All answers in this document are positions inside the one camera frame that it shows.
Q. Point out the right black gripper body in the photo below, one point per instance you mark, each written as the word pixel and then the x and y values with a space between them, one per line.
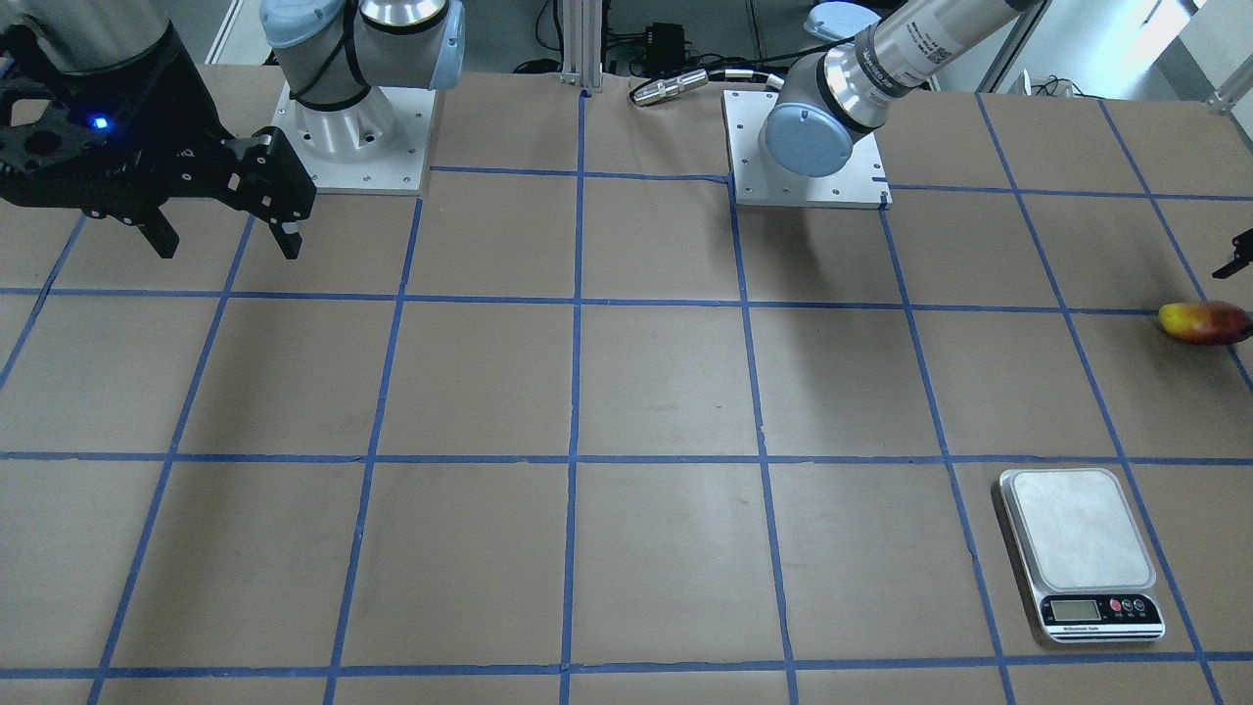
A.
pixel 183 101

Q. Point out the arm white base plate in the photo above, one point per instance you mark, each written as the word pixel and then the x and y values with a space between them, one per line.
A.
pixel 378 147
pixel 762 181

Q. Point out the silver digital kitchen scale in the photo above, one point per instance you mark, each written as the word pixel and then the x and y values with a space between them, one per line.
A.
pixel 1089 576

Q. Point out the silver metal connector plug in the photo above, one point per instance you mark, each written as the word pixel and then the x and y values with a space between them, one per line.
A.
pixel 664 89

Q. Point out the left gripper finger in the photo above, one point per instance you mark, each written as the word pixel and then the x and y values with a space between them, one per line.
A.
pixel 1241 257

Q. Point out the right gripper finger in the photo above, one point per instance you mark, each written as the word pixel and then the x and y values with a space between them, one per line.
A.
pixel 288 238
pixel 158 232

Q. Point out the red yellow mango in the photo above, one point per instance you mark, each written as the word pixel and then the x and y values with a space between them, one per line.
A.
pixel 1205 323

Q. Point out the aluminium frame post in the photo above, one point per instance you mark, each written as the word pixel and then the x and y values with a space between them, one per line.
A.
pixel 581 44

